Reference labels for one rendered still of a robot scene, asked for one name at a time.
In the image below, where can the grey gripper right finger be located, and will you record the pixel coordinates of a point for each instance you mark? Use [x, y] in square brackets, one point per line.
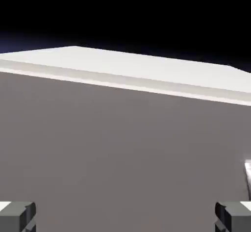
[235, 216]

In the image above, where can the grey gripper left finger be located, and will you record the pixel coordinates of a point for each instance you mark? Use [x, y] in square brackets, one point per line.
[15, 216]

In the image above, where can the grey cabinet door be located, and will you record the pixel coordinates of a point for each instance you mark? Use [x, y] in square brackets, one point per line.
[117, 147]

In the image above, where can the white cabinet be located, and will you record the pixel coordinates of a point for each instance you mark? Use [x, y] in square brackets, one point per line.
[137, 69]

